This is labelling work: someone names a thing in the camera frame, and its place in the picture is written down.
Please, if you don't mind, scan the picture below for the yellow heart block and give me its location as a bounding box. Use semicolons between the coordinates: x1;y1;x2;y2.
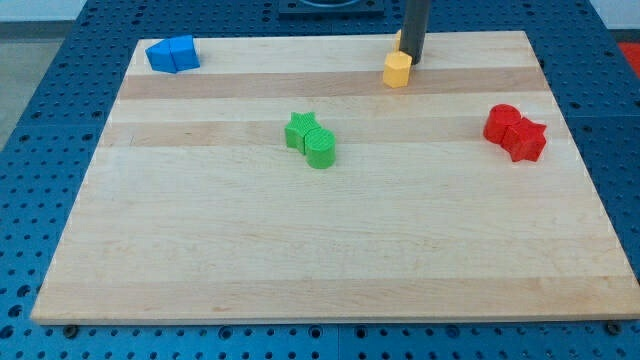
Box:
392;30;402;52

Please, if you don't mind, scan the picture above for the yellow hexagon block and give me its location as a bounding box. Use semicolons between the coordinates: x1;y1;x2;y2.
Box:
383;51;413;88

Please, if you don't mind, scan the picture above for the green cylinder block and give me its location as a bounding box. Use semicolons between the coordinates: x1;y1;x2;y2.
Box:
304;128;336;169

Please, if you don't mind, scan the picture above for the wooden board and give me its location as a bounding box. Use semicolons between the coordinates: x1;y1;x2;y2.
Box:
31;31;639;325

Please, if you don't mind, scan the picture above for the green star block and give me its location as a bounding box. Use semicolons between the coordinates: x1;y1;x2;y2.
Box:
284;112;320;155

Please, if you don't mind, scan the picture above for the blue cube block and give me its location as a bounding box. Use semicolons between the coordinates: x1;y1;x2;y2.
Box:
169;35;200;72

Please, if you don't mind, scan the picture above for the red cylinder block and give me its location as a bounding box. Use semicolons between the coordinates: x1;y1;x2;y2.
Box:
483;104;522;144

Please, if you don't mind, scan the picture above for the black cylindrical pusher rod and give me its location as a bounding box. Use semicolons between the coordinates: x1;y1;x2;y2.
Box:
399;0;432;65

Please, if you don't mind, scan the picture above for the blue triangle block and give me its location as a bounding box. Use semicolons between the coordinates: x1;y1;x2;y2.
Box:
145;39;177;73

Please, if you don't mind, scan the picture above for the red star block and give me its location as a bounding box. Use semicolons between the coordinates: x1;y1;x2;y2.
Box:
501;117;547;162

